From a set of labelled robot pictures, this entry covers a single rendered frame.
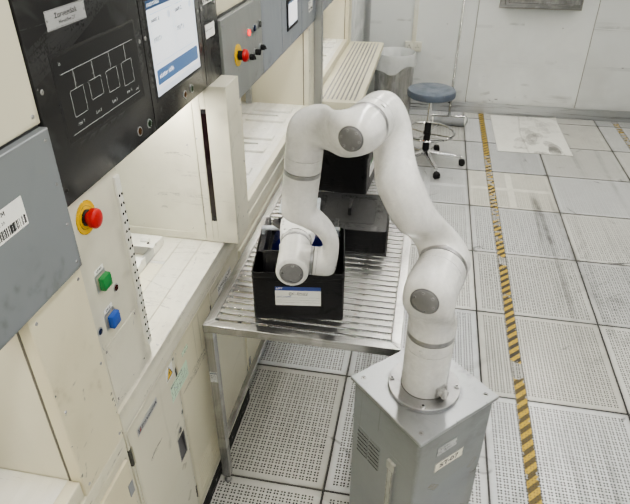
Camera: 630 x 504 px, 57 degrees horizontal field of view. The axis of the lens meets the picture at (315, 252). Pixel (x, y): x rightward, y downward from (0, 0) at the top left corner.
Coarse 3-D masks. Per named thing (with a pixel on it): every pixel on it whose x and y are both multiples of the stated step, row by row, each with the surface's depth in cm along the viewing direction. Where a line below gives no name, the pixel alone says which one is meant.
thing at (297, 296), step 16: (256, 256) 179; (256, 272) 171; (272, 272) 170; (336, 272) 199; (256, 288) 174; (272, 288) 173; (288, 288) 173; (304, 288) 173; (320, 288) 172; (336, 288) 172; (256, 304) 177; (272, 304) 177; (288, 304) 176; (304, 304) 176; (320, 304) 176; (336, 304) 176
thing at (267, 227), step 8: (320, 200) 176; (280, 208) 172; (264, 224) 183; (336, 224) 183; (264, 232) 178; (264, 240) 175; (272, 240) 186; (264, 248) 173; (264, 256) 172; (272, 256) 172; (264, 264) 173; (272, 264) 173
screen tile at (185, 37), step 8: (184, 0) 145; (176, 8) 141; (184, 8) 146; (192, 8) 151; (176, 16) 142; (184, 16) 146; (192, 16) 151; (192, 24) 152; (176, 32) 143; (184, 32) 147; (192, 32) 152; (184, 40) 148; (192, 40) 153
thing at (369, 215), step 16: (320, 192) 230; (336, 192) 230; (320, 208) 219; (336, 208) 219; (352, 208) 219; (368, 208) 219; (384, 208) 219; (352, 224) 209; (368, 224) 209; (384, 224) 209; (352, 240) 208; (368, 240) 207; (384, 240) 206; (384, 256) 209
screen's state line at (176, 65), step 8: (192, 48) 153; (184, 56) 149; (192, 56) 154; (168, 64) 140; (176, 64) 145; (184, 64) 149; (160, 72) 136; (168, 72) 141; (176, 72) 145; (160, 80) 137
